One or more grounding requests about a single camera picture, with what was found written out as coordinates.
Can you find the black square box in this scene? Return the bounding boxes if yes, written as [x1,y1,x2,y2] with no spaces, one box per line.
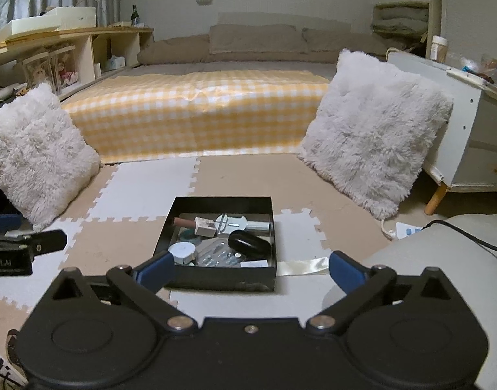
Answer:
[152,196,278,294]

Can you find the white paper roll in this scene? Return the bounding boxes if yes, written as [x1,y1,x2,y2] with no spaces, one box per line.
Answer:
[0,83,30,104]

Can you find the white round tape roll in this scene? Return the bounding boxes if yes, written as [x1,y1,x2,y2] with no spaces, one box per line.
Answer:
[168,241,199,266]

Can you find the white power strip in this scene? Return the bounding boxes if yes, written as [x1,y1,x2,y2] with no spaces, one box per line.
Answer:
[395,221,424,238]

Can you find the grey cloth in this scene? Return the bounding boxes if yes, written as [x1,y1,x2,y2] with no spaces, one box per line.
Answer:
[321,211,497,390]

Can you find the wooden shelf unit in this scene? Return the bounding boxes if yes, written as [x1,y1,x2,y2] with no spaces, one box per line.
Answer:
[0,26,155,114]

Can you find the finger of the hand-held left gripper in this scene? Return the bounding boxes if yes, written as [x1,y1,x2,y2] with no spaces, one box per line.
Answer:
[0,229,68,254]
[0,213,23,236]

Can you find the white charger plug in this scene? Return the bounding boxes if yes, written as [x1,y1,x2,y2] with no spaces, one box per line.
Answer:
[193,216,217,237]

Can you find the gold foil strip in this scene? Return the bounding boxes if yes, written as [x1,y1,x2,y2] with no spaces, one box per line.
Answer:
[276,257,331,278]

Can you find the black earbuds case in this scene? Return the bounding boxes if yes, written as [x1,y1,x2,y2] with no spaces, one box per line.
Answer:
[228,229,272,258]

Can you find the white plastic tool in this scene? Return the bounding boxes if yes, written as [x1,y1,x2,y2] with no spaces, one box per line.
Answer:
[215,214,272,234]

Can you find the clear doll display case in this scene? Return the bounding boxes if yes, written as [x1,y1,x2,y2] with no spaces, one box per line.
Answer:
[49,46,79,90]
[22,51,54,92]

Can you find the white flat box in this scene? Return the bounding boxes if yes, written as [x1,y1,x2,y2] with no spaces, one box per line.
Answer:
[10,6,97,36]

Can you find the white side table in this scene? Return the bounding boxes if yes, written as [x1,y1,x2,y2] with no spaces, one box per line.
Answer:
[386,48,497,217]

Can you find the grey door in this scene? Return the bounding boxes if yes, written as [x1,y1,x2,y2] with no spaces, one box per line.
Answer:
[430,0,497,70]

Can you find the white lidded jar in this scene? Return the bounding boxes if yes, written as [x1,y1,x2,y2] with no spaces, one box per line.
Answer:
[430,35,448,63]

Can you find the sneaker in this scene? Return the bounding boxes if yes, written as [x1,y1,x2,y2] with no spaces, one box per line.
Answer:
[5,328,30,374]

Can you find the grey bed mattress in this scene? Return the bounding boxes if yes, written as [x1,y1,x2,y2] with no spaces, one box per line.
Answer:
[122,61,339,83]

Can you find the yellow checked bed sheet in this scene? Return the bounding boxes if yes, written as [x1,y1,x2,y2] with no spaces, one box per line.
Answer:
[60,69,331,165]

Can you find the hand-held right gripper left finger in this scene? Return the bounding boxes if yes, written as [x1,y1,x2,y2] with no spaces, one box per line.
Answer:
[35,250,197,334]

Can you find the foam puzzle floor mat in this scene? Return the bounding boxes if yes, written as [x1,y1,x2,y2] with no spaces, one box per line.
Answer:
[0,154,399,334]

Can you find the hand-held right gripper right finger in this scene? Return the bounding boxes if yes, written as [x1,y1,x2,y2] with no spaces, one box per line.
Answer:
[304,251,466,334]

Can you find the folded beige blankets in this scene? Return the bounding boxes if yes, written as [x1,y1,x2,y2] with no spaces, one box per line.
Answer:
[372,3,430,43]

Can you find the clear blister pack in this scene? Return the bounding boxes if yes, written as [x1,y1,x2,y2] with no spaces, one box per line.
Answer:
[195,240,249,269]

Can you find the beige duvet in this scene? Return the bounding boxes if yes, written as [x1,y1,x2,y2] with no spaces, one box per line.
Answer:
[137,36,407,66]

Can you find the black cable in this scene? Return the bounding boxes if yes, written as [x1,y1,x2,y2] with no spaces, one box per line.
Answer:
[418,219,497,254]

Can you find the white fluffy cushion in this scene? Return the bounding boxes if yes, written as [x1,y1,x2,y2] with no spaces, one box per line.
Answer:
[0,82,102,230]
[297,49,455,220]

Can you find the beige bed pillow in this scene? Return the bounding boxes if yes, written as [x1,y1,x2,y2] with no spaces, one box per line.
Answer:
[302,28,379,52]
[209,23,310,54]

